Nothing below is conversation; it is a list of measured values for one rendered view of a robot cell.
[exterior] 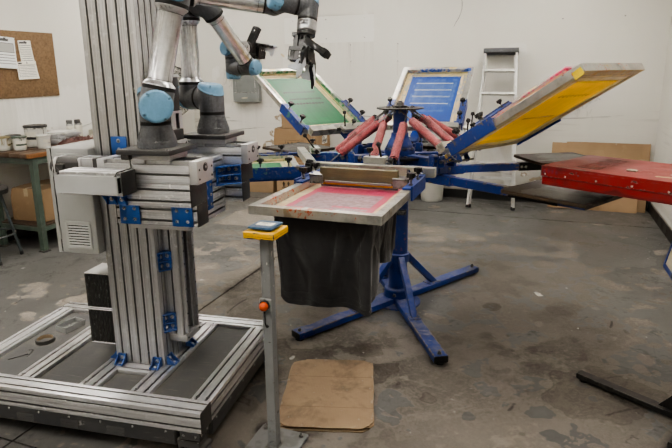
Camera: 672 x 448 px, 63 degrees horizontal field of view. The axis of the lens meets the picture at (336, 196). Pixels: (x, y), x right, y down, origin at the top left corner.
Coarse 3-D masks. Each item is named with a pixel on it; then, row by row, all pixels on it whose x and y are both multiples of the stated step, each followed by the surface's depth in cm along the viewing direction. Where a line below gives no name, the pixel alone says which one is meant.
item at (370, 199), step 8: (360, 192) 270; (368, 192) 270; (376, 192) 269; (384, 192) 269; (392, 192) 269; (344, 200) 254; (352, 200) 253; (360, 200) 253; (368, 200) 253; (376, 200) 253; (384, 200) 253; (328, 208) 239; (336, 208) 239; (344, 208) 239; (368, 208) 238; (376, 208) 238
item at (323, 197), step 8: (312, 192) 271; (320, 192) 271; (328, 192) 271; (336, 192) 270; (344, 192) 270; (352, 192) 270; (296, 200) 255; (304, 200) 254; (312, 200) 254; (320, 200) 254; (328, 200) 254; (336, 200) 254
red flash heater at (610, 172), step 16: (576, 160) 265; (592, 160) 264; (608, 160) 263; (624, 160) 263; (640, 160) 263; (544, 176) 253; (560, 176) 247; (576, 176) 241; (592, 176) 236; (608, 176) 230; (624, 176) 225; (640, 176) 224; (656, 176) 224; (608, 192) 232; (624, 192) 227; (640, 192) 222; (656, 192) 217
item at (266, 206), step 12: (276, 192) 256; (288, 192) 260; (408, 192) 253; (252, 204) 233; (264, 204) 233; (396, 204) 232; (288, 216) 226; (300, 216) 224; (312, 216) 222; (324, 216) 220; (336, 216) 219; (348, 216) 217; (360, 216) 215; (372, 216) 213; (384, 216) 215
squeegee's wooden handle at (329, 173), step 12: (324, 168) 280; (336, 168) 278; (348, 168) 276; (360, 168) 275; (324, 180) 282; (336, 180) 279; (348, 180) 277; (360, 180) 275; (372, 180) 272; (384, 180) 270
